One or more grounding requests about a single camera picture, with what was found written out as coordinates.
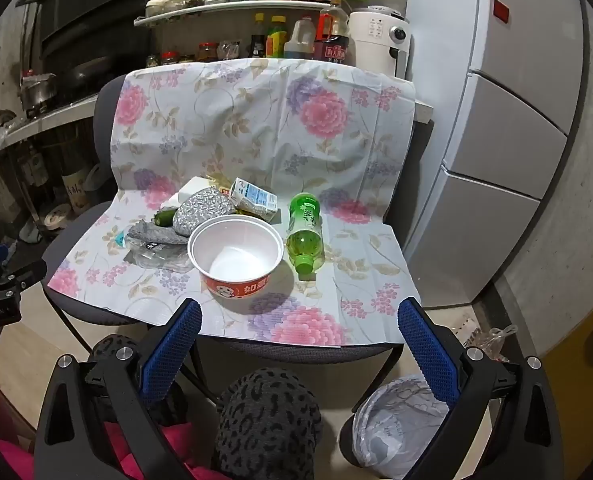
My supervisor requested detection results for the bin with plastic liner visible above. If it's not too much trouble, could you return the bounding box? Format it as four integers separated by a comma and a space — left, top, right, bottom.
339, 374, 457, 480

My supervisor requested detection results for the black wok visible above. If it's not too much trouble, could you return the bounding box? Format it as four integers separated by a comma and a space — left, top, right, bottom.
59, 55, 114, 88

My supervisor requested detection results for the person's right leg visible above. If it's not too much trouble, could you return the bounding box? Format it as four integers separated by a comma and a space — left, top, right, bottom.
212, 367, 323, 480

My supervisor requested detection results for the white printed bag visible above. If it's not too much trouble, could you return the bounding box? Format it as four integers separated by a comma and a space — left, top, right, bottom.
61, 162, 108, 211

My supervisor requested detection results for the curved glass shelf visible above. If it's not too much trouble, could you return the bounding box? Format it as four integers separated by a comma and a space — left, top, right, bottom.
134, 0, 334, 27

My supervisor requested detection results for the grey foil pouch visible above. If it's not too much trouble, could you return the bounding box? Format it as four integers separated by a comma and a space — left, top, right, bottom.
172, 187, 236, 238

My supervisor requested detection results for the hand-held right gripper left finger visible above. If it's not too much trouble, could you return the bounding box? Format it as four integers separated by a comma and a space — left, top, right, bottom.
34, 298, 212, 480

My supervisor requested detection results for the pink garment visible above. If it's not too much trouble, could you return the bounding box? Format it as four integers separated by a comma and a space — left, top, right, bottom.
0, 420, 217, 480

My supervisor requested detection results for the green plastic bottle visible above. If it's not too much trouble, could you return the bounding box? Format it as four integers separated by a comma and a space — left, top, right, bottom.
285, 192, 325, 282

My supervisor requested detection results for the steel pot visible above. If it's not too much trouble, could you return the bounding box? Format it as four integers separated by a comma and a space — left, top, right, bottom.
19, 71, 58, 111

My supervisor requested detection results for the dark bottle yellow cap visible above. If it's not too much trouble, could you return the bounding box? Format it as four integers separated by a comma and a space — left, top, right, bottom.
250, 12, 268, 58

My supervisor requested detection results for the silver refrigerator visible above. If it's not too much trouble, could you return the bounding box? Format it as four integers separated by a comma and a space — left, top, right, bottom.
401, 0, 589, 311

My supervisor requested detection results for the grey rag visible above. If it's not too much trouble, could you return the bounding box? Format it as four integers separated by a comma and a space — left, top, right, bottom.
126, 220, 190, 251

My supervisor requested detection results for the white floor bowl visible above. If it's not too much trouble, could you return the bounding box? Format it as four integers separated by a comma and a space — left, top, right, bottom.
44, 205, 72, 231

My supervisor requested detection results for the clear plastic wrapper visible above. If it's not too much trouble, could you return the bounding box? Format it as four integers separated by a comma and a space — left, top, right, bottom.
125, 245, 193, 271

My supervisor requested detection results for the white foam block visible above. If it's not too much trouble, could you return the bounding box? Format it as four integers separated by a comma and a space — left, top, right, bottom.
166, 176, 212, 209

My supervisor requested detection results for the green label bottle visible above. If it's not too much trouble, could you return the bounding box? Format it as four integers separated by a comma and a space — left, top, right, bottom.
266, 14, 288, 58

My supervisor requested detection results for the white air fryer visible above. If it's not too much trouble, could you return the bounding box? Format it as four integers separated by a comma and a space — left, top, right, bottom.
349, 6, 412, 80

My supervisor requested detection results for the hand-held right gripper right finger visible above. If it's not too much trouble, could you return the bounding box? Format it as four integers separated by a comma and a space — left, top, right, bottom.
397, 297, 559, 480

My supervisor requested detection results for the floral cloth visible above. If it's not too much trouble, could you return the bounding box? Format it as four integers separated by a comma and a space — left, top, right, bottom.
46, 57, 423, 348

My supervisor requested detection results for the clear plastic bag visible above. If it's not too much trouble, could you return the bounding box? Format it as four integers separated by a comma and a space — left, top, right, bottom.
479, 325, 519, 361

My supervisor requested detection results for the grey office chair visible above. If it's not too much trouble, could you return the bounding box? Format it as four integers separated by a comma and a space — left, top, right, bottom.
40, 79, 429, 396

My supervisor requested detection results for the red instant noodle bowl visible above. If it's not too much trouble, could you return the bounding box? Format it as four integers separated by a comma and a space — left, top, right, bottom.
187, 217, 285, 300

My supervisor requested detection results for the red label soy sauce bottle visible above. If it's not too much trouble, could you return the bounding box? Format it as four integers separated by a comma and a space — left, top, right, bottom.
313, 0, 351, 66

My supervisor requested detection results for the small milk carton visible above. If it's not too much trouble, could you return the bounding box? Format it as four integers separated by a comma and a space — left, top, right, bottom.
228, 177, 278, 223

